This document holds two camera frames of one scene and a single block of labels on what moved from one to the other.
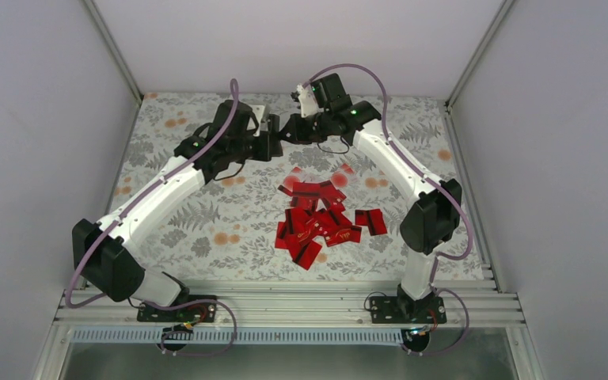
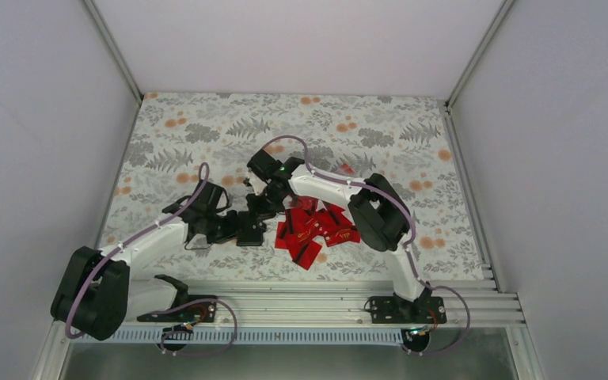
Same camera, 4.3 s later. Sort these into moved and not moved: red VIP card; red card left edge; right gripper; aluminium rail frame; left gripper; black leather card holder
Moved: left gripper; black leather card holder; right gripper
Not moved: red card left edge; red VIP card; aluminium rail frame
